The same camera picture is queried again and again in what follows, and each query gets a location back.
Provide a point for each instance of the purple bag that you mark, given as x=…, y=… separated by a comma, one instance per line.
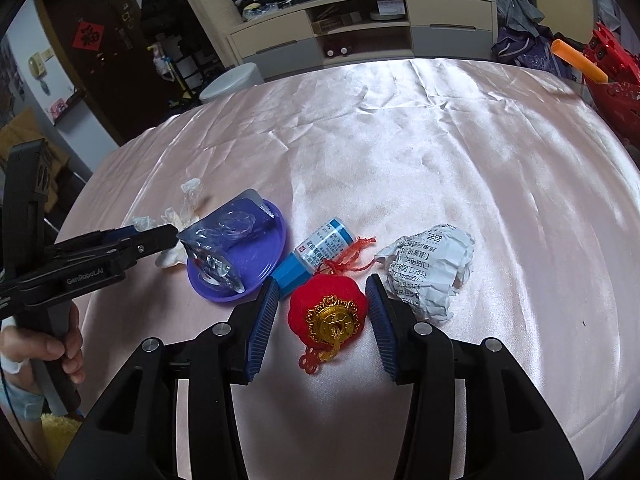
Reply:
x=530, y=55

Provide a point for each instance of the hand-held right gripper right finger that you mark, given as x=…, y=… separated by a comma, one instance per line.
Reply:
x=382, y=330

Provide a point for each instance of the clear plastic wrap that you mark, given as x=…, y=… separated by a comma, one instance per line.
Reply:
x=190, y=195

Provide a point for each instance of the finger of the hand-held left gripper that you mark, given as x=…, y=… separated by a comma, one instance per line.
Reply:
x=150, y=240
x=122, y=231

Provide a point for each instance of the person's left hand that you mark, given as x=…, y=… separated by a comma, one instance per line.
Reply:
x=50, y=347

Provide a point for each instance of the white crumpled tissue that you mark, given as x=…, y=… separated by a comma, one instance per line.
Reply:
x=170, y=256

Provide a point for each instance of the orange stick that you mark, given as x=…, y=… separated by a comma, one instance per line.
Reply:
x=580, y=60

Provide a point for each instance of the black coats on rack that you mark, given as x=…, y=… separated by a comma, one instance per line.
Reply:
x=160, y=5

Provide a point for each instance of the wall photo collage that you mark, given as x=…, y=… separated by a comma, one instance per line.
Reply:
x=10, y=80

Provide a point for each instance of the grey jacket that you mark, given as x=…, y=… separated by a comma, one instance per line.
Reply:
x=515, y=0

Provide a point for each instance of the crumpled printed paper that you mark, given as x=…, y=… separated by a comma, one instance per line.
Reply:
x=425, y=270

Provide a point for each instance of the beige TV cabinet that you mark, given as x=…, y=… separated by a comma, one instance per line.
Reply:
x=270, y=35

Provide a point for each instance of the beige folding screen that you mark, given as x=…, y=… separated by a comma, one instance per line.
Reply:
x=210, y=10

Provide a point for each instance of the light blue denim clothing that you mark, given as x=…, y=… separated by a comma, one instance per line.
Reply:
x=22, y=400

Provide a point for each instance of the pink satin tablecloth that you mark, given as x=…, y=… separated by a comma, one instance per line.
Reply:
x=450, y=160

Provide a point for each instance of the wall intercom phone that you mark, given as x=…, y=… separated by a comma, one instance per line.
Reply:
x=39, y=64

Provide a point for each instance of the red lantern ornament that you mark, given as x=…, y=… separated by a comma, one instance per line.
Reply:
x=310, y=305

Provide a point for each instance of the red plastic basket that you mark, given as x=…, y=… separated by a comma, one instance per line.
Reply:
x=615, y=95

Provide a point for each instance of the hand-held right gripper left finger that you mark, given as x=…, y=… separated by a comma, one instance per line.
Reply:
x=262, y=330

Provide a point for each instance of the purple plastic plate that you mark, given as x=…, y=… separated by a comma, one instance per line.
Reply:
x=270, y=245

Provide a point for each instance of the yellow brown cloth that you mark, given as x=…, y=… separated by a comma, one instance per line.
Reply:
x=20, y=132

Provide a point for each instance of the brown door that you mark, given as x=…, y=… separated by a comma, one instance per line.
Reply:
x=100, y=85

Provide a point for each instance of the blue-capped medicine bottle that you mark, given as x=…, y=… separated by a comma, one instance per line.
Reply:
x=320, y=245

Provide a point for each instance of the clear foil pouch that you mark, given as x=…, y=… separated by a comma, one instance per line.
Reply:
x=225, y=230

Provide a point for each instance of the red door sticker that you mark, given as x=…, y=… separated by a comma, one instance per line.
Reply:
x=86, y=35

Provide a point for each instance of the white round stool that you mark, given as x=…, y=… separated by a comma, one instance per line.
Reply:
x=230, y=82

